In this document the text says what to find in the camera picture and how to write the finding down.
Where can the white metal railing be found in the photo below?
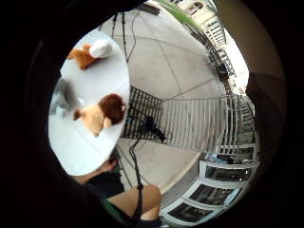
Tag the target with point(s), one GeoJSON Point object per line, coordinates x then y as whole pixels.
{"type": "Point", "coordinates": [193, 120]}

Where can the white framed glass doors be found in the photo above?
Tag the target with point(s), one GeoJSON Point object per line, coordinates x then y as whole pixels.
{"type": "Point", "coordinates": [215, 190]}

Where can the white building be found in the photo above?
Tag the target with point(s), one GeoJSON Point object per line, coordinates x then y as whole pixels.
{"type": "Point", "coordinates": [215, 34]}

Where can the the person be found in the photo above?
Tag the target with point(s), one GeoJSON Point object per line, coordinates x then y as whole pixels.
{"type": "Point", "coordinates": [134, 199]}

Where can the lion plush toy brown mane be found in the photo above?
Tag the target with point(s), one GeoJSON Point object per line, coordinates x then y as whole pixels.
{"type": "Point", "coordinates": [104, 114]}

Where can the black tripod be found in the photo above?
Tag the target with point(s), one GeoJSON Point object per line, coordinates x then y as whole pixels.
{"type": "Point", "coordinates": [123, 34]}

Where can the orange and white plush toy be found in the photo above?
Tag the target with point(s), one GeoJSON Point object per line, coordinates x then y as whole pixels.
{"type": "Point", "coordinates": [85, 55]}

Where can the grey plush toy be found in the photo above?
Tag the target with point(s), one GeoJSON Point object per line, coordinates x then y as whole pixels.
{"type": "Point", "coordinates": [60, 98]}

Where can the black camera on stand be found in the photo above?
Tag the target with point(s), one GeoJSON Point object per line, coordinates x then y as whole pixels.
{"type": "Point", "coordinates": [152, 126]}

